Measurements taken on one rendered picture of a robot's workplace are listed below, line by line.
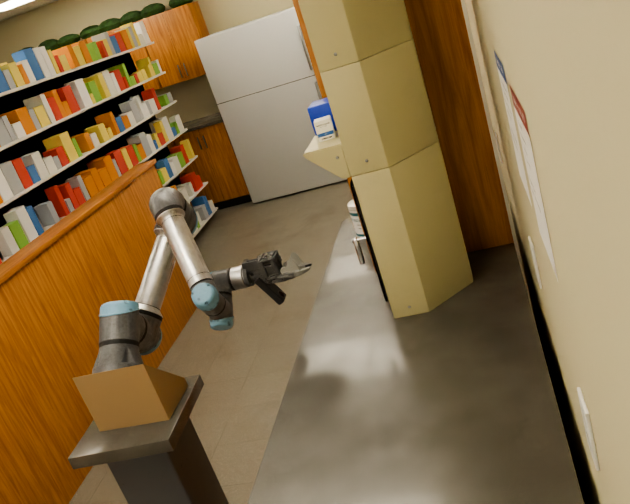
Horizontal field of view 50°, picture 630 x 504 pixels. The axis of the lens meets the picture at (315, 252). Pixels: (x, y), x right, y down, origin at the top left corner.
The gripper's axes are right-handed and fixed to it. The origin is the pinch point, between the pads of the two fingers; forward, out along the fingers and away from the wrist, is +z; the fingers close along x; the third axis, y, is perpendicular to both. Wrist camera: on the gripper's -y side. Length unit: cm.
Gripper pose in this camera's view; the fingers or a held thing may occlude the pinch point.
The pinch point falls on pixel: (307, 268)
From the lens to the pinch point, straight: 210.0
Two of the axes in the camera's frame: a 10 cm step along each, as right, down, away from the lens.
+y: -3.0, -8.9, -3.5
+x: 1.6, -4.1, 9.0
